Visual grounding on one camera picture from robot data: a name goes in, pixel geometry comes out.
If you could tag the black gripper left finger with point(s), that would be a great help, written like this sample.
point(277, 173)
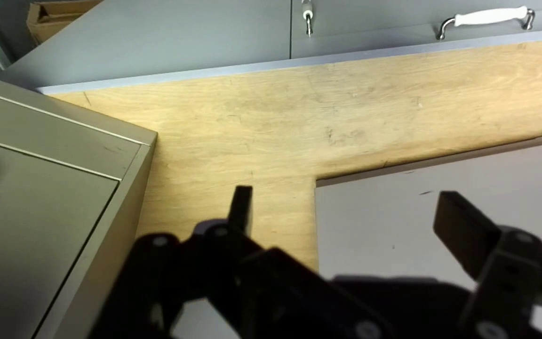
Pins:
point(177, 288)

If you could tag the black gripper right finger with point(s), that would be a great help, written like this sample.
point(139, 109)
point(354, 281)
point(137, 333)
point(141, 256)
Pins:
point(503, 269)

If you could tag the beige closed cabinet drawer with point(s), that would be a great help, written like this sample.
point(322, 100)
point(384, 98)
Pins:
point(38, 251)

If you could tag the beige metal filing cabinet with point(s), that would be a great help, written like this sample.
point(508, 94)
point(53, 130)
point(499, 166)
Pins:
point(113, 207)

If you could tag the grey lateral file cabinet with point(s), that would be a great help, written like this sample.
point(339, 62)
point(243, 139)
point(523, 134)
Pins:
point(390, 226)

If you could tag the grey base cabinet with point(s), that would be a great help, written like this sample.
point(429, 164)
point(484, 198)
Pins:
point(188, 38)

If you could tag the brown wooden box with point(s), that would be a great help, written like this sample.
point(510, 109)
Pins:
point(55, 15)

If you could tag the silver cabinet lock key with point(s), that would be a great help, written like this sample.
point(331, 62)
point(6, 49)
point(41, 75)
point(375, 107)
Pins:
point(307, 15)

